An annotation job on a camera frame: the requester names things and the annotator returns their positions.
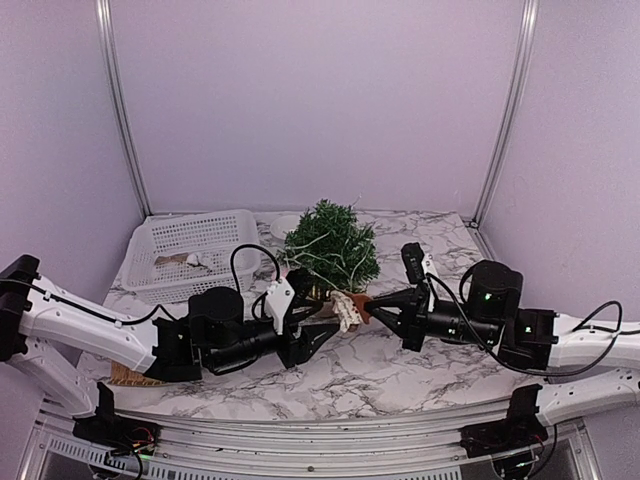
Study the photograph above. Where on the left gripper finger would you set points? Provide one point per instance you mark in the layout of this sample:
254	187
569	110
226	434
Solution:
310	295
312	338

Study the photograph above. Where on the white ceramic bowl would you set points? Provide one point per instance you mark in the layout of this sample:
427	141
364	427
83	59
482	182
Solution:
284	225

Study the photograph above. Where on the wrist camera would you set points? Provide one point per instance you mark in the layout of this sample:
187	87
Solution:
278	299
417	267

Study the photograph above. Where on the white plastic basket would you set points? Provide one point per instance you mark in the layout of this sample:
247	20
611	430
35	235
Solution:
217	233

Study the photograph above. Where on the woven bamboo tray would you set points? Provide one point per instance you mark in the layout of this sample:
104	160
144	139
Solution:
123	376

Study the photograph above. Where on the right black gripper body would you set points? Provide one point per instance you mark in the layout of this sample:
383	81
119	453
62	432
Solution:
418	319

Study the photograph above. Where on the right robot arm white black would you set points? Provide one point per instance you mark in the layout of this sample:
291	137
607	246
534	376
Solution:
587	368

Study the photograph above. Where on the right aluminium frame post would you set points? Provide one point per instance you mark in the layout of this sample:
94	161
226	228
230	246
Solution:
515	94

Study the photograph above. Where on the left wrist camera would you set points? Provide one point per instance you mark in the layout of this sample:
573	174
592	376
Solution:
278	299

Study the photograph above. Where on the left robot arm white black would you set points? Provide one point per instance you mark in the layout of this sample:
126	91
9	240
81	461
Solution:
213	336

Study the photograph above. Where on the front aluminium rail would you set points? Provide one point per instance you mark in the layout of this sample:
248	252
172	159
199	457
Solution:
412	446

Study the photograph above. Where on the small green christmas tree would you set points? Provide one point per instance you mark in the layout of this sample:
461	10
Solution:
335	247

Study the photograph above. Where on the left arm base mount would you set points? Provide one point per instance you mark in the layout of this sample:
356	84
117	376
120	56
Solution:
104	426

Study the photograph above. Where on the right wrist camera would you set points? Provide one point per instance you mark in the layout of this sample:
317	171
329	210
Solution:
417	267

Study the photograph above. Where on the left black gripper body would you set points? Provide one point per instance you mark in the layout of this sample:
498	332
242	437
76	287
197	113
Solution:
292	344

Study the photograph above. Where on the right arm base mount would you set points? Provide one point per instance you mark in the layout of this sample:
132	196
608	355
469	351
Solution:
502	435

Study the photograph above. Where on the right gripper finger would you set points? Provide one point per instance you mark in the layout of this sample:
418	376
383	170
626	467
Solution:
400	300
393	321

